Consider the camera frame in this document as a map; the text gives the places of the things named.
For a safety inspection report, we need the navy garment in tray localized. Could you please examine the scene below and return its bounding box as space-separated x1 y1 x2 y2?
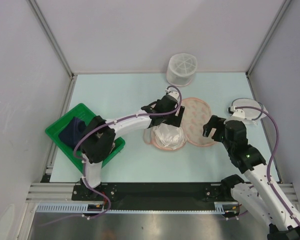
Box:
58 117 87 150

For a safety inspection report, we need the white bra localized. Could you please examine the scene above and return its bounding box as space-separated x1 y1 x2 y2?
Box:
151 123 186 151

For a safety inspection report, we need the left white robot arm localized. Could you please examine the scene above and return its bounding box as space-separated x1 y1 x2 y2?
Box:
73 91 185 200

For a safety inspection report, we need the flat white mesh laundry bag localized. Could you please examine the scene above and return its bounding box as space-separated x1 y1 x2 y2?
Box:
230 98 268 125

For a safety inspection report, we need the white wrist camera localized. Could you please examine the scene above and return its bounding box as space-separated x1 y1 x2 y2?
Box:
165 86 180 101
227 106 246 121

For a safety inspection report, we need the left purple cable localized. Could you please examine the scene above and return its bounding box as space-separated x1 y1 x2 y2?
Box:
72 85 183 221

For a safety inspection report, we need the green plastic tray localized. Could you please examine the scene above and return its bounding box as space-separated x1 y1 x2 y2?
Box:
44 102 126 175

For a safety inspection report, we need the white slotted cable duct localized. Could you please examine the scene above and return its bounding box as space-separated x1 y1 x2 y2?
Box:
36 202 240 215

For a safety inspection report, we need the pink tulip mesh laundry bag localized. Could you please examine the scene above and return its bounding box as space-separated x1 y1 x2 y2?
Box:
142 97 216 149

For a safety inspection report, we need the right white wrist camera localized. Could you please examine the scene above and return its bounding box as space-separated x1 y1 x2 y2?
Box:
227 106 246 121

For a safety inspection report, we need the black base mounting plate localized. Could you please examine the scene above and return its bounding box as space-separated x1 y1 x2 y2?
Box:
71 181 241 211

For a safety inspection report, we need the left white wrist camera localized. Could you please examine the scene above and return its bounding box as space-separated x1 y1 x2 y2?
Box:
165 86 180 101

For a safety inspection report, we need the aluminium frame rail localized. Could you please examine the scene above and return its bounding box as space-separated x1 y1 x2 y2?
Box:
26 182 299 204

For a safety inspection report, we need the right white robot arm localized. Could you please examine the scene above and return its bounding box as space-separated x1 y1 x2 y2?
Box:
203 115 300 240

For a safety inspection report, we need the white cylindrical mesh laundry bag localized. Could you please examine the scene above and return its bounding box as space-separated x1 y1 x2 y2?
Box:
166 53 198 87

